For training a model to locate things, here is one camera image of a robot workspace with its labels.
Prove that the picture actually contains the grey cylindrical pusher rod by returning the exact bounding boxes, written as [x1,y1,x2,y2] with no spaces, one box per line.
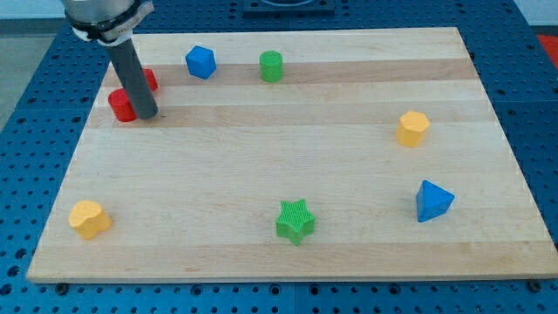
[105,39,158,119]

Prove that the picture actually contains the red cylinder block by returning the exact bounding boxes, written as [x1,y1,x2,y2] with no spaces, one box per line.
[108,88,137,122]

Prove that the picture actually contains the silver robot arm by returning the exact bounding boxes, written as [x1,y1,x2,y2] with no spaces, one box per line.
[62,0,158,119]

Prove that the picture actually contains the red star block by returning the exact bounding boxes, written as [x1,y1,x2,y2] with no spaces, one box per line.
[143,68,159,92]

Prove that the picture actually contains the green star block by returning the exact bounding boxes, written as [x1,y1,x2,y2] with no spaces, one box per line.
[276,199,316,246]

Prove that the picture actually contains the blue cube block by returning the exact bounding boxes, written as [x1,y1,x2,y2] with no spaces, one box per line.
[186,45,216,79]

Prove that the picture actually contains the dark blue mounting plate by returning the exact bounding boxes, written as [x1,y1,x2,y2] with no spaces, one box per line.
[241,0,336,17]

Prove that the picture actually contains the green cylinder block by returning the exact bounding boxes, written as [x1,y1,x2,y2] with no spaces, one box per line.
[259,51,283,83]

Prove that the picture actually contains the yellow heart block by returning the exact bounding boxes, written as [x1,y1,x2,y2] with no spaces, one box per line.
[68,201,112,240]

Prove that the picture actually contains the wooden board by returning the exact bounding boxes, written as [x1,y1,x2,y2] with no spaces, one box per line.
[27,27,557,283]

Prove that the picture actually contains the yellow hexagon block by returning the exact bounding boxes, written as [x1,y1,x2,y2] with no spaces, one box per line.
[395,111,431,147]

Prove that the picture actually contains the blue triangle block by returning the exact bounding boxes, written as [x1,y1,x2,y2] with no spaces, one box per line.
[416,180,455,222]

